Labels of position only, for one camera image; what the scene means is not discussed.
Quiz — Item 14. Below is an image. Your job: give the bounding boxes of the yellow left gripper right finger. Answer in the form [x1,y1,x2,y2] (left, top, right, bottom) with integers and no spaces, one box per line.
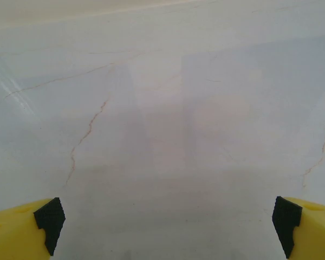
[271,196,325,260]

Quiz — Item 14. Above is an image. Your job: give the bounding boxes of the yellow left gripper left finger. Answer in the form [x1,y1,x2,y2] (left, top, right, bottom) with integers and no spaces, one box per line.
[0,197,67,260]

